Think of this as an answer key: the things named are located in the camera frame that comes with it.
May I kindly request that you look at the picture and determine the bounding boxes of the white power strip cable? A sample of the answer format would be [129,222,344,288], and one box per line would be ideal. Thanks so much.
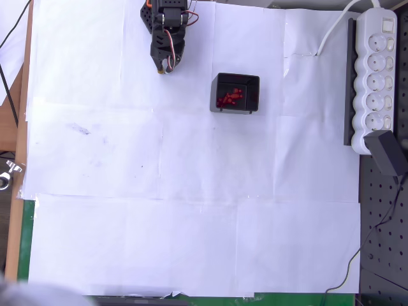
[316,0,383,57]

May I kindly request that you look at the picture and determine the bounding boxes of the black power adapter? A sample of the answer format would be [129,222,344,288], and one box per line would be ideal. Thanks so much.
[363,130,405,177]

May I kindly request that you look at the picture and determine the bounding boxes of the metal clamp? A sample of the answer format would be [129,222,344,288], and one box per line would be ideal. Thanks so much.
[0,160,26,191]

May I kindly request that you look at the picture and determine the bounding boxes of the white power strip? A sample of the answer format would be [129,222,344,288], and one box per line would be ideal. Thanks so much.
[351,7,398,156]

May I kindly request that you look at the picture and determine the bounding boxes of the thin black adapter cable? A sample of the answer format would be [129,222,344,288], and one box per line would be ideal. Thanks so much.
[320,174,408,306]

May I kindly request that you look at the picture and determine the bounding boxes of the black robot base orange screws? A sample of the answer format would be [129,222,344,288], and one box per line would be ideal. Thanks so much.
[139,0,154,34]

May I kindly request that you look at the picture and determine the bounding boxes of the black open box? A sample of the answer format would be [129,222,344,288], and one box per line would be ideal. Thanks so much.
[209,72,261,116]

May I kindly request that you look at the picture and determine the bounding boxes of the blurry grey object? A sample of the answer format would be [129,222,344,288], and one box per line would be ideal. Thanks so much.
[0,272,94,306]

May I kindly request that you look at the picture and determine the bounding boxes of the black perforated pegboard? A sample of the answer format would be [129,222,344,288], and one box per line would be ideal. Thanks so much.
[358,154,408,306]

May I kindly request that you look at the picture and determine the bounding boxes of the white paper table cover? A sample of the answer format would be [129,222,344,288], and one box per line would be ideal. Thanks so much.
[22,0,363,297]

